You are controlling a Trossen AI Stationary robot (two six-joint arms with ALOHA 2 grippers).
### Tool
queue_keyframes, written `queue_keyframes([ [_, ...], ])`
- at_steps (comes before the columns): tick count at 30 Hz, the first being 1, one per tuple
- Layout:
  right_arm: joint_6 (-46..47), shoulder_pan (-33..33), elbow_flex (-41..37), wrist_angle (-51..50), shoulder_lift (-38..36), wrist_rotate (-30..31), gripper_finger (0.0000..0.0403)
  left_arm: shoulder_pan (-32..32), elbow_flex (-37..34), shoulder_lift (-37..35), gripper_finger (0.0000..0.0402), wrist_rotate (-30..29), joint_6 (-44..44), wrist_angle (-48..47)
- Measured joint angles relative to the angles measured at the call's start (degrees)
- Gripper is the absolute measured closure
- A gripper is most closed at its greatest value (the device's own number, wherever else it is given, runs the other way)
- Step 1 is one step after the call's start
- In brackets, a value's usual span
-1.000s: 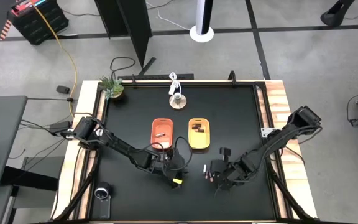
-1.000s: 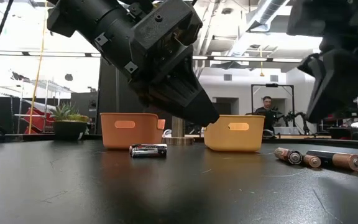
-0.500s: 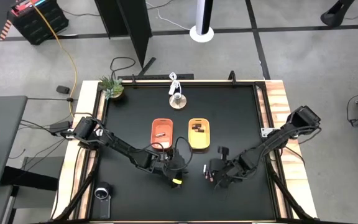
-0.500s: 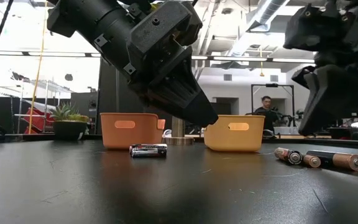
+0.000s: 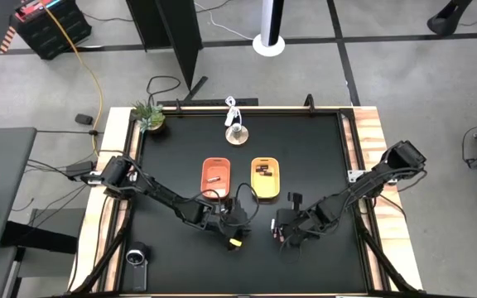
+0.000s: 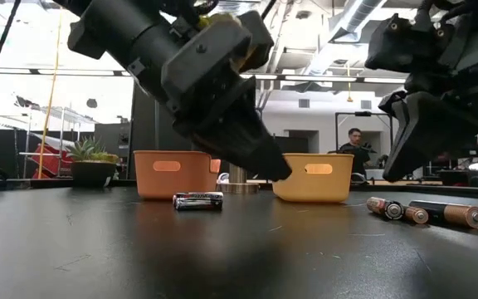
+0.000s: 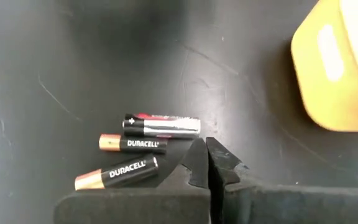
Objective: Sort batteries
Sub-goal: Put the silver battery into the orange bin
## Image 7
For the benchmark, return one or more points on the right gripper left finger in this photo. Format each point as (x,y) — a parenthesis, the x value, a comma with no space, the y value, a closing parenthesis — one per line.
(166,205)

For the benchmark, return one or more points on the silver Energizer battery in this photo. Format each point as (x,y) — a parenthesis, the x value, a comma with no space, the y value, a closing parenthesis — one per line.
(166,126)

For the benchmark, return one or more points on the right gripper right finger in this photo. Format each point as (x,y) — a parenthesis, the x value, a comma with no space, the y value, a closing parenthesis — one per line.
(291,205)

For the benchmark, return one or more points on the yellow plastic bin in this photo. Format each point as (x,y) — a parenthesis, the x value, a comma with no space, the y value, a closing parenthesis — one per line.
(331,93)

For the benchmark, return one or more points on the black copper Duracell battery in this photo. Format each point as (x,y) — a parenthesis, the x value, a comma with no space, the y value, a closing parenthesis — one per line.
(141,144)
(126,171)

